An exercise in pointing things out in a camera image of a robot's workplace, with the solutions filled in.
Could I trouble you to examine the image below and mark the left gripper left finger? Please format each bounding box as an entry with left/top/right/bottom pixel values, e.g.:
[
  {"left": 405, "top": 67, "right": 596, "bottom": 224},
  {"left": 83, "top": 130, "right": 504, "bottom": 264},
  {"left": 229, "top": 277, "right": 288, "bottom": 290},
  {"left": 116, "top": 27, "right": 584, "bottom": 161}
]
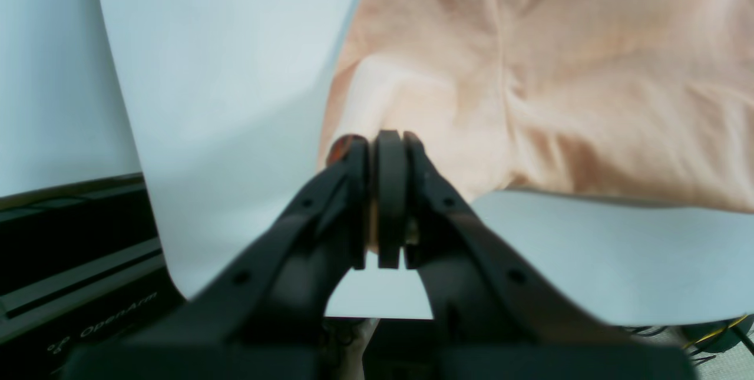
[{"left": 64, "top": 135, "right": 369, "bottom": 379}]

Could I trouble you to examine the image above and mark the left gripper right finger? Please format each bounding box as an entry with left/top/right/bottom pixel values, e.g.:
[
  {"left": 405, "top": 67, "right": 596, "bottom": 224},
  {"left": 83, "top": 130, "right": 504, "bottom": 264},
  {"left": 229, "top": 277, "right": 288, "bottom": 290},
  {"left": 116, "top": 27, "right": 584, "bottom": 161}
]
[{"left": 375, "top": 131, "right": 697, "bottom": 379}]

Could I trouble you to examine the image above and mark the peach T-shirt with emoji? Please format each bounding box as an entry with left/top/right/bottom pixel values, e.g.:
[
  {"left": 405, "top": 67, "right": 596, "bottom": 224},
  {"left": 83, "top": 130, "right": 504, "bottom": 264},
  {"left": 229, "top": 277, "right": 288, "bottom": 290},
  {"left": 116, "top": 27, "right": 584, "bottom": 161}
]
[{"left": 318, "top": 0, "right": 753, "bottom": 213}]

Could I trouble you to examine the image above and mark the black OpenArm base box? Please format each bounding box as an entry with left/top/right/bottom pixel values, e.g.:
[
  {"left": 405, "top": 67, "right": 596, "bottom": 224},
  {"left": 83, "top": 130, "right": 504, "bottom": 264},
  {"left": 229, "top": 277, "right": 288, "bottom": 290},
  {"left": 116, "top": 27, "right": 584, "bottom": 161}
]
[{"left": 1, "top": 174, "right": 184, "bottom": 379}]

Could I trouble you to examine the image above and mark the yellow cable on floor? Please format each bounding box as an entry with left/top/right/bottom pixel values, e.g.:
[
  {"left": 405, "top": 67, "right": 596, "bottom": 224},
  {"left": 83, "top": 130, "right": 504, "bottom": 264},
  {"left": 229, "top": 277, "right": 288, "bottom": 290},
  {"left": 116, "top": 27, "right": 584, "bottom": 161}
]
[{"left": 683, "top": 315, "right": 749, "bottom": 350}]

